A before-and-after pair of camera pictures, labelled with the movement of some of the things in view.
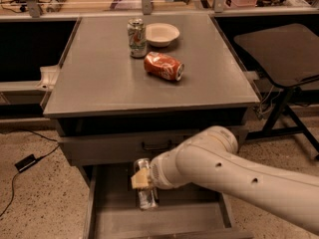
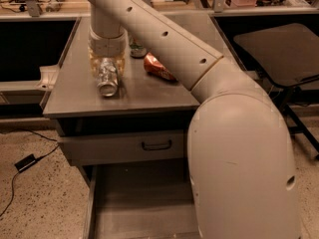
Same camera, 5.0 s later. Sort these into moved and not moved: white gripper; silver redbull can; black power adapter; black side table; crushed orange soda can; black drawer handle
Moved: silver redbull can; white gripper
Not moved: crushed orange soda can; black drawer handle; black side table; black power adapter
